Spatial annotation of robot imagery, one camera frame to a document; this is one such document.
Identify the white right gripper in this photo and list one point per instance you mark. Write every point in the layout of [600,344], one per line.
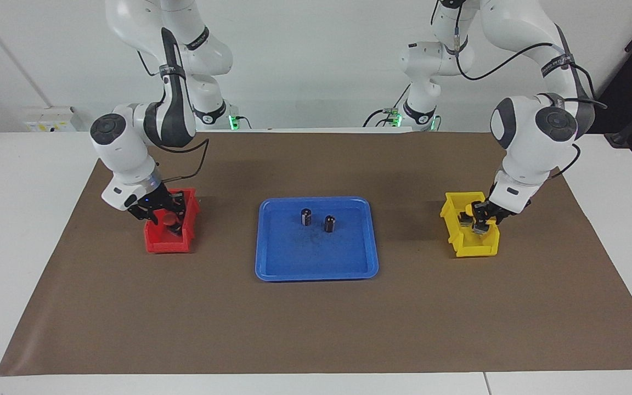
[121,195]

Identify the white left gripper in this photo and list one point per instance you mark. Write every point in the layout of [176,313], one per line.
[511,195]

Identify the red push button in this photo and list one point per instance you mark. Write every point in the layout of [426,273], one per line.
[171,219]

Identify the yellow push button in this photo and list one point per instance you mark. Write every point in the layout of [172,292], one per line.
[480,228]
[465,218]

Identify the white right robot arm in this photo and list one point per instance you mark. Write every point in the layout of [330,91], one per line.
[124,153]

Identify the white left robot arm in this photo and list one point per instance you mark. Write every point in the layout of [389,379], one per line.
[530,159]

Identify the yellow plastic bin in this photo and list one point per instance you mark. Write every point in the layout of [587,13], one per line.
[478,251]

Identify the red plastic bin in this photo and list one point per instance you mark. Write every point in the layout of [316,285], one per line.
[168,246]

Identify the blue plastic tray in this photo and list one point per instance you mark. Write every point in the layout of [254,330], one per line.
[283,263]

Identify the white power strip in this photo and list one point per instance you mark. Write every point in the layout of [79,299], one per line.
[47,120]

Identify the black push button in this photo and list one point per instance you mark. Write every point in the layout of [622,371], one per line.
[306,216]
[329,224]

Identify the brown table mat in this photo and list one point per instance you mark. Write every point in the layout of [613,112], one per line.
[316,329]

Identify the black panel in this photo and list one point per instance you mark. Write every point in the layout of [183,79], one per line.
[628,71]

